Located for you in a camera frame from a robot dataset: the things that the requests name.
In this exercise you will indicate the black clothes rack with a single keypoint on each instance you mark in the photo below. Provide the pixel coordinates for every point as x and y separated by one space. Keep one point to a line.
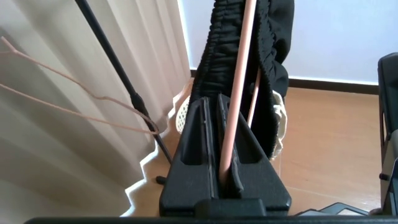
105 46

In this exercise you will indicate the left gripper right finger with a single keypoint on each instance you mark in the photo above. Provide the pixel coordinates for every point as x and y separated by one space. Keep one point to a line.
264 186

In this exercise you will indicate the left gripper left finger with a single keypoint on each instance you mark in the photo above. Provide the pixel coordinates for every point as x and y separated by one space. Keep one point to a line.
189 180

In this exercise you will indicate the black knitted garment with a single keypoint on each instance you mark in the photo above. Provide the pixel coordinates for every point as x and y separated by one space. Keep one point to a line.
220 46

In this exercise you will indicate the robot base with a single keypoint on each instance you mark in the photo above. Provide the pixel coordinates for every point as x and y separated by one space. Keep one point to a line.
388 93

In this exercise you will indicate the beige curtain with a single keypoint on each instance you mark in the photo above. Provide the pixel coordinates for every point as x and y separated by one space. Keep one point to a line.
46 155

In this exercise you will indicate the white laundry basket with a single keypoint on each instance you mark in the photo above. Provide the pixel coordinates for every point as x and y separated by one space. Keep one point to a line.
183 115

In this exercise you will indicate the pink clothes hanger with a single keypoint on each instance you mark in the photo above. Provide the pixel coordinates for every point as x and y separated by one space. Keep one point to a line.
239 77
77 83

